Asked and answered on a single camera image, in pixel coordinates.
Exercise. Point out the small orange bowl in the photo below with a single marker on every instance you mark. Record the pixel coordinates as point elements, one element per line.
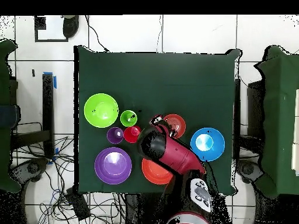
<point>178,123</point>

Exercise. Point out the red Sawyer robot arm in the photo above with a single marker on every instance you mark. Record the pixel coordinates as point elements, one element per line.
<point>179,156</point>

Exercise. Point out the green cup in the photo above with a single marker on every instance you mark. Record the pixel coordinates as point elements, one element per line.
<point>128,117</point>

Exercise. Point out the red cup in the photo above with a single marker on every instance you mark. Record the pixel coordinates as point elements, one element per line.
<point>130,135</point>

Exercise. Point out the purple cup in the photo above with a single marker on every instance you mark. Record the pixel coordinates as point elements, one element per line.
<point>114,136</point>

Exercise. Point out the dark green tablecloth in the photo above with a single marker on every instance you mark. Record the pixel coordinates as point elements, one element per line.
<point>163,77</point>

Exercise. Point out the large orange bowl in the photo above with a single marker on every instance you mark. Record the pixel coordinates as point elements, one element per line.
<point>154,172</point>

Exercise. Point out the large green bowl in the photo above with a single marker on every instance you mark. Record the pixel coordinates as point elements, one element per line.
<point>101,110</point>

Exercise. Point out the large purple bowl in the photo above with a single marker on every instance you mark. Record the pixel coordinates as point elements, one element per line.
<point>113,165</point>

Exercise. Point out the blue bowl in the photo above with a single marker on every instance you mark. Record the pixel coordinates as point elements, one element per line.
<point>208,151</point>

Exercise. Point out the blue tape strip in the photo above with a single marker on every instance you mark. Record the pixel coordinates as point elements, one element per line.
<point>55,82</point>

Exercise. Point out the black metal stand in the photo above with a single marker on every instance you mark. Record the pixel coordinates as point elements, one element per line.
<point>48,105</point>

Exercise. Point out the black box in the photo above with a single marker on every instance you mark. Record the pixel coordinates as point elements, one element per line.
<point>255,109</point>

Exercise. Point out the black power strip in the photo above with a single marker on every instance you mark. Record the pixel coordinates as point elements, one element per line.
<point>78,204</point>

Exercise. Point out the person's shoe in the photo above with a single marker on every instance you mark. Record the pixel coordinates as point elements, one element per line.
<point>70,28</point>

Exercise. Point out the black office chair base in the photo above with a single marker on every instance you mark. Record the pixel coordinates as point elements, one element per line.
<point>30,169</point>

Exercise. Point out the green cloth side table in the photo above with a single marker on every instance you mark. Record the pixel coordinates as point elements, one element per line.
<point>4,151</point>
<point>280,116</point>

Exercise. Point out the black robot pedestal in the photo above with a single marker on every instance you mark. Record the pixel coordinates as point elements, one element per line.
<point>144,210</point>

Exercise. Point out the black square floor frame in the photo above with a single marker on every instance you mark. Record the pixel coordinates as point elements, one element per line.
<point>51,40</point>

